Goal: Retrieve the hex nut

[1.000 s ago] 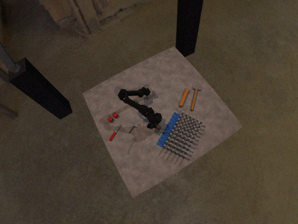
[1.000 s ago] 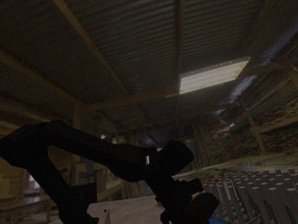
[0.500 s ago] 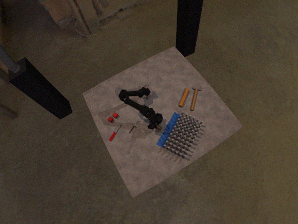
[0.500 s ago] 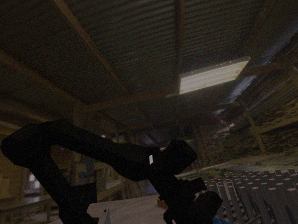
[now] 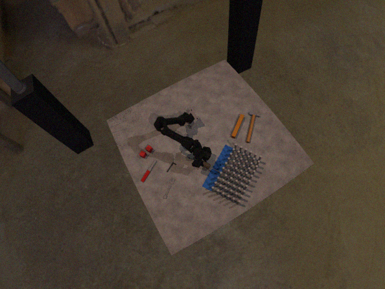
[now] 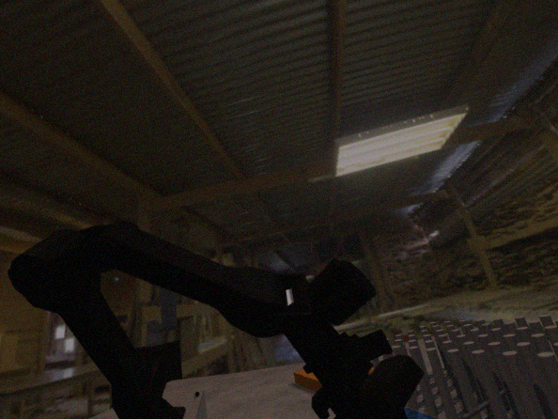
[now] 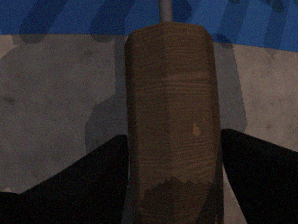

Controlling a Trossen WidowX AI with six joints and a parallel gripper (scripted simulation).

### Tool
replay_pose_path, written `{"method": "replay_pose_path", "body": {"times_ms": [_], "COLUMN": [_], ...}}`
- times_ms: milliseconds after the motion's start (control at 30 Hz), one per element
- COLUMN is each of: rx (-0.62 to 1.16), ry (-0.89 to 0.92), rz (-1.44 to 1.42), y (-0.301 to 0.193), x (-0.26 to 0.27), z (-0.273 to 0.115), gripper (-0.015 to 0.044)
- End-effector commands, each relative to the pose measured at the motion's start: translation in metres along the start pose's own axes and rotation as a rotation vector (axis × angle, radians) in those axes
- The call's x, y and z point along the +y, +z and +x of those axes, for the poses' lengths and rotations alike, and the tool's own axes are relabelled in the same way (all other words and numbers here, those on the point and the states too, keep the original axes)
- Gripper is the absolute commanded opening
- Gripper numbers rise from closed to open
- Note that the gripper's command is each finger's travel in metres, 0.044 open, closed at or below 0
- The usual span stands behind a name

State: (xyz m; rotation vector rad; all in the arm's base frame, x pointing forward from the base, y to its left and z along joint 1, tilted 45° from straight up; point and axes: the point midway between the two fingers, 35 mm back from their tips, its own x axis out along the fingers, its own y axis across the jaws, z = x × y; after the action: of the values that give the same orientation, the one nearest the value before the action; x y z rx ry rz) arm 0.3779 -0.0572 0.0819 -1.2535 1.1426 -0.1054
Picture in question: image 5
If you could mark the small red block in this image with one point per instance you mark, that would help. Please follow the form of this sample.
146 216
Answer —
149 149
142 154

